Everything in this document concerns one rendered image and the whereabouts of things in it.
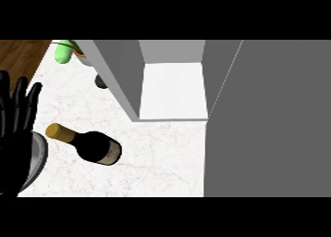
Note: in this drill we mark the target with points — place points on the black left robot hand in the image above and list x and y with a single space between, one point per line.
9 129

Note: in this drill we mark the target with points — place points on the dark wine bottle gold cap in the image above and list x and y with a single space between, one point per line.
95 147

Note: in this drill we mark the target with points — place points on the grey open cabinet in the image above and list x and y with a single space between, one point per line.
163 86

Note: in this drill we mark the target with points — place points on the dark green round object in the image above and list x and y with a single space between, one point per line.
101 82

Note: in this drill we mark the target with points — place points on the green potted plant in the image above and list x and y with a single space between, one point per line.
67 51

